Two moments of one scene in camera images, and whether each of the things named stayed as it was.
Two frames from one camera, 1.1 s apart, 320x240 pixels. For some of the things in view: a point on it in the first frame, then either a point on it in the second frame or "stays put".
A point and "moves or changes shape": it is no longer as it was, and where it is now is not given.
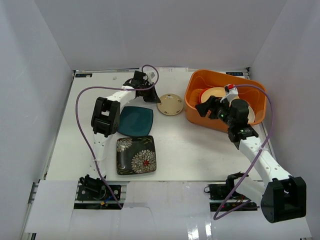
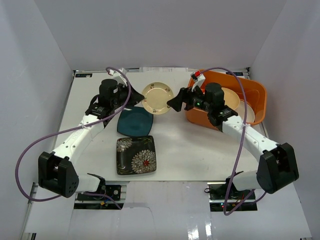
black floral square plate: x=136 y=155 stays put
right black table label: x=235 y=73 stays put
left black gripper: x=146 y=89 -> x=127 y=95
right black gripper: x=203 y=108 -> x=184 y=94
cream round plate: x=251 y=115 stays put
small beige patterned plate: x=171 y=104 moves or changes shape
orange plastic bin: x=253 y=92 stays put
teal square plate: x=135 y=121 stays put
